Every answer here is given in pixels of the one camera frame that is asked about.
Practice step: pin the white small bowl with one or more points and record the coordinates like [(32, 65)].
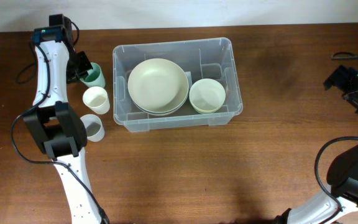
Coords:
[(207, 94)]

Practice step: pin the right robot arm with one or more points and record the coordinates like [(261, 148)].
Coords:
[(339, 196)]

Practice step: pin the cream white cup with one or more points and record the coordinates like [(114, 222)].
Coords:
[(96, 98)]

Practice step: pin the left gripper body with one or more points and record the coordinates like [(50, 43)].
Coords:
[(79, 65)]

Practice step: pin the mint green cup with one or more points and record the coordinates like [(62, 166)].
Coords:
[(95, 77)]

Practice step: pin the white label sticker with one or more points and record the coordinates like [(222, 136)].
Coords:
[(189, 78)]

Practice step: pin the grey cup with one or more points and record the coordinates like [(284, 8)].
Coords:
[(94, 128)]

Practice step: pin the beige large bowl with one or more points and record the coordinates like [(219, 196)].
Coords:
[(157, 78), (160, 106)]

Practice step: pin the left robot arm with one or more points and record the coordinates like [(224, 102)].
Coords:
[(57, 130)]

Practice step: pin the clear plastic storage container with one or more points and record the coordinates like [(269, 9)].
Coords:
[(202, 58)]

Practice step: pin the yellow small bowl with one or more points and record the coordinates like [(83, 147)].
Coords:
[(205, 111)]

